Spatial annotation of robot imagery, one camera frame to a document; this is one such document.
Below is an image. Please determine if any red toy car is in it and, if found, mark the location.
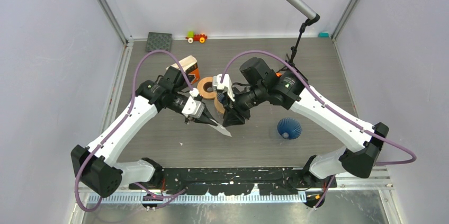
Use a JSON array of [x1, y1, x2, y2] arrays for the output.
[[185, 31, 208, 43]]

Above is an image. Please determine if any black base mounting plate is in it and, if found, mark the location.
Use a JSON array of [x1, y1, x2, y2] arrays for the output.
[[129, 167, 336, 196]]

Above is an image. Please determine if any wooden ring dripper stand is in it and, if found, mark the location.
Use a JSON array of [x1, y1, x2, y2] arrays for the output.
[[197, 76, 217, 100]]

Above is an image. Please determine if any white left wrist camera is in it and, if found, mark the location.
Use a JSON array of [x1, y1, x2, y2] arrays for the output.
[[182, 88, 205, 119]]

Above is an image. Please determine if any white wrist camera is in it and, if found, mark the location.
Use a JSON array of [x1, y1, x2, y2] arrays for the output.
[[182, 88, 205, 119], [212, 74, 235, 102]]

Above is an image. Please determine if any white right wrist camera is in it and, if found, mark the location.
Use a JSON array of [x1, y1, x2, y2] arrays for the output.
[[212, 74, 235, 102]]

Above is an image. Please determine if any orange coffee filter box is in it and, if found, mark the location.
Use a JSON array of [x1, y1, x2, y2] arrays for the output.
[[178, 55, 201, 84]]

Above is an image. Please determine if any teal small block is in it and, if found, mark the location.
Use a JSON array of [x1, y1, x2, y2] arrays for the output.
[[318, 32, 330, 38]]

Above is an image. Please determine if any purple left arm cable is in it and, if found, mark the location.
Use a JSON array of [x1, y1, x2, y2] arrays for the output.
[[74, 49, 199, 213]]

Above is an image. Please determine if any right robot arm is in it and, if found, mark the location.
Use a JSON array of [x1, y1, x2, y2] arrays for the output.
[[213, 57, 389, 187]]

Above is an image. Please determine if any white paper coffee filter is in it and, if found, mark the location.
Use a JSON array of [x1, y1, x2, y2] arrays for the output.
[[210, 123, 232, 137]]

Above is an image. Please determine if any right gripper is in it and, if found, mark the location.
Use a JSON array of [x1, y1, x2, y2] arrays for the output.
[[222, 84, 266, 128]]

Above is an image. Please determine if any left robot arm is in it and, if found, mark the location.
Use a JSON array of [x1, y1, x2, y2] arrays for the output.
[[71, 66, 231, 198]]

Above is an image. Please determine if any aluminium frame rail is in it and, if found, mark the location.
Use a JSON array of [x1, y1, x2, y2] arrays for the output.
[[79, 0, 128, 46]]

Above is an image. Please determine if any grey building block baseplate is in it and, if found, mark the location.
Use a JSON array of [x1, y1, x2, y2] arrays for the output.
[[145, 32, 173, 52]]

